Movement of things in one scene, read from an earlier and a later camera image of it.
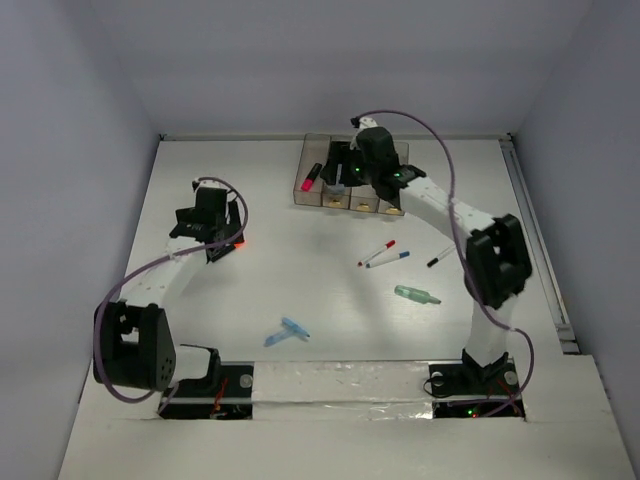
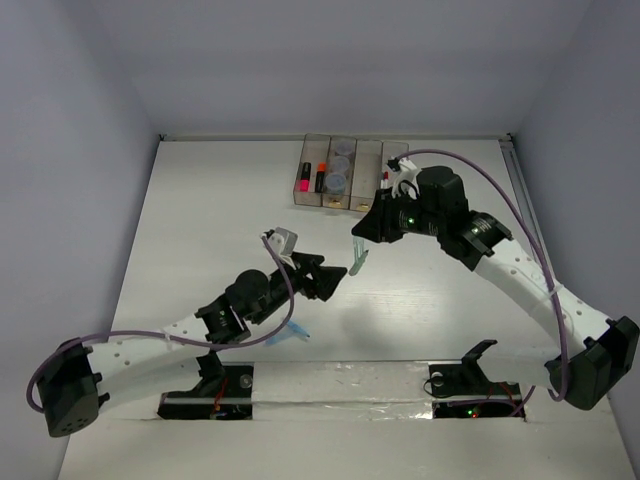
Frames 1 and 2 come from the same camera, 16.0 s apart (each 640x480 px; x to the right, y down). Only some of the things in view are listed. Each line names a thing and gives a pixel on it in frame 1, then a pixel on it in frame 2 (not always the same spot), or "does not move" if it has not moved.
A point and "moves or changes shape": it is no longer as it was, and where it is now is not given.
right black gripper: (340, 152) -> (378, 222)
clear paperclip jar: (337, 189) moves or changes shape
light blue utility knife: (275, 338) does not move
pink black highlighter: (307, 183) moves or changes shape
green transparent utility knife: (415, 294) -> (360, 255)
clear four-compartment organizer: (354, 197) does not move
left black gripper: (232, 227) -> (323, 277)
